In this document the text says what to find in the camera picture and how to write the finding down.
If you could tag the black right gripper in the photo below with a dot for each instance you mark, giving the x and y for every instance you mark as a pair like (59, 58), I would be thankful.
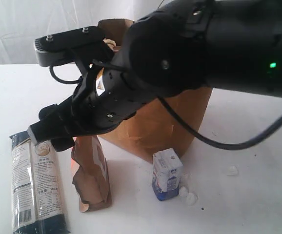
(103, 99)

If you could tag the small white garlic clove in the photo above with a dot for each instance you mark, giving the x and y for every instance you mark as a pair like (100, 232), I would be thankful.
(183, 191)

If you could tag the brown stand-up coffee pouch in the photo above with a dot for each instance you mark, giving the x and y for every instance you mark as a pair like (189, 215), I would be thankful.
(90, 174)

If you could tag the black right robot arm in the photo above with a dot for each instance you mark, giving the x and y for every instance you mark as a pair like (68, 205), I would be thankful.
(186, 44)

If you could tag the brown paper bag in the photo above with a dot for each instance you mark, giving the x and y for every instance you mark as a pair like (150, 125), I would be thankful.
(153, 129)

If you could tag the small white milk carton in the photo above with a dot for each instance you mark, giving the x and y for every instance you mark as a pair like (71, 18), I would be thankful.
(167, 171)

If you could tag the dark blue pasta packet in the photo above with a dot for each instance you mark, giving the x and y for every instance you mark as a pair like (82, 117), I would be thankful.
(37, 207)

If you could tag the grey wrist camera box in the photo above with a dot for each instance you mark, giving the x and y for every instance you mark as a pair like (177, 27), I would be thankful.
(52, 48)

